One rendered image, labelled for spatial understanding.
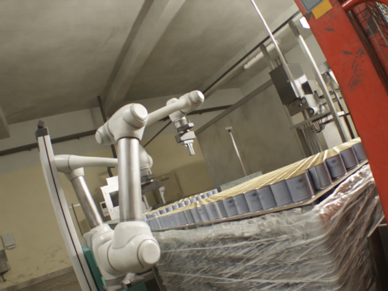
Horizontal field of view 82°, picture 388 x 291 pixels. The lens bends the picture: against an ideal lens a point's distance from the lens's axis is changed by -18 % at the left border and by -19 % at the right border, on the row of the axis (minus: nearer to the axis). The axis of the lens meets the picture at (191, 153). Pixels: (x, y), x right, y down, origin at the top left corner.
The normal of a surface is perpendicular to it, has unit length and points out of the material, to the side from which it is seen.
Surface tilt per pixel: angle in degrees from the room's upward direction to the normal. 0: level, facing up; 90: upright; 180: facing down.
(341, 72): 90
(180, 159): 90
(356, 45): 90
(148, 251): 96
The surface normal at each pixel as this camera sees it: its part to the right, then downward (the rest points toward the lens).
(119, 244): -0.66, -0.28
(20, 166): 0.47, -0.27
